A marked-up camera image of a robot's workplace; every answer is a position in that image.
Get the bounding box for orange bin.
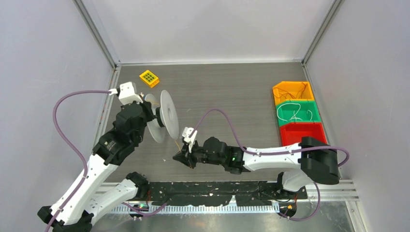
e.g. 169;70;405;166
272;81;315;105

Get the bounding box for white cable in bin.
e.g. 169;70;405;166
277;102;315;123

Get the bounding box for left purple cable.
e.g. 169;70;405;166
44;90;117;232

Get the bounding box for translucent white spool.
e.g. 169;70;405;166
145;90;179;143

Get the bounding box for red cable in orange bin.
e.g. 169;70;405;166
275;83;310;101

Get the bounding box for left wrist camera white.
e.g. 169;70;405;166
118;82;143;105

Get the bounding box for purple cable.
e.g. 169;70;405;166
44;90;117;232
191;109;351;222

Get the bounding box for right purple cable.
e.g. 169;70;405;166
191;109;351;222

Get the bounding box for red bin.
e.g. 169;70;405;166
279;122;327;146

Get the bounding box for yellow block green studs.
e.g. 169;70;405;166
139;70;160;88

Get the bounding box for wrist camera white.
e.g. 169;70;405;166
118;82;143;105
182;127;197;153

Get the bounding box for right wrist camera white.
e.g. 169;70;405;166
182;127;197;153

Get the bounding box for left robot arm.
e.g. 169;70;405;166
38;101;155;232

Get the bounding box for green bin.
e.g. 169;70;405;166
276;101;322;126

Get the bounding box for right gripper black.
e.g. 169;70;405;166
174;138;225;169

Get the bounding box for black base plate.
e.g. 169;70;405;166
131;181;308;206

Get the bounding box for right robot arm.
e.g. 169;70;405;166
173;137;339;199

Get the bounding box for aluminium rail front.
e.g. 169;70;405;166
67;180;359;215

